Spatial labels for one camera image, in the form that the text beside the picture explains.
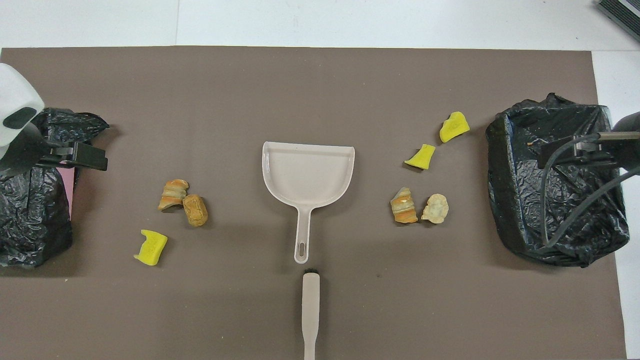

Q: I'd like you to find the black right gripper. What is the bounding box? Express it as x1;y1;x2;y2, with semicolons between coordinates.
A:
537;112;640;171

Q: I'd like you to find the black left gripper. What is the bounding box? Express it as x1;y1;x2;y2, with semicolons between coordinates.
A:
0;122;109;173

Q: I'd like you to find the toy croissant pastry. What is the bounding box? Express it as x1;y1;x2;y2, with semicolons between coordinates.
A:
389;187;419;225
158;179;191;212

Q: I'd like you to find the yellow sponge chunk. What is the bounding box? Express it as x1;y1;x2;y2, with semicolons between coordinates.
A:
439;111;471;144
133;229;169;266
404;143;437;171

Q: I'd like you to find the brown toy bread roll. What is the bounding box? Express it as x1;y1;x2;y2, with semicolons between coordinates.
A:
182;194;209;228

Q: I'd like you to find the pale toy pastry piece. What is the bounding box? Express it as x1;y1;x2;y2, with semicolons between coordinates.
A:
420;193;450;224

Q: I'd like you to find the beige plastic dustpan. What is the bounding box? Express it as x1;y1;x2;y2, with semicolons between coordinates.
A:
261;141;356;265

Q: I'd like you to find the beige brush with black bristles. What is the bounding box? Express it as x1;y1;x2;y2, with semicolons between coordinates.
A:
301;269;322;360

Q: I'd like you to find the pink plastic bin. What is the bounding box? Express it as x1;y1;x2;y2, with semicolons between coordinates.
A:
56;167;76;221

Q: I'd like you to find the black bag lined open bin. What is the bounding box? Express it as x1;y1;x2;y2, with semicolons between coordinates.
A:
485;92;631;269

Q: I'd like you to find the crumpled black trash bag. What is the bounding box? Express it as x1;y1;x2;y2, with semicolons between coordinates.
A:
0;106;110;268

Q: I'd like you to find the dark ribbed corner object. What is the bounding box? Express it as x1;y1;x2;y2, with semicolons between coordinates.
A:
596;0;640;42

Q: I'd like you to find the brown table mat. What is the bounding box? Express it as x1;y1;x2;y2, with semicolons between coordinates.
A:
0;46;627;360

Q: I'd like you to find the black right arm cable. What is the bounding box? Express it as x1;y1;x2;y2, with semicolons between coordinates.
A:
540;131;640;249

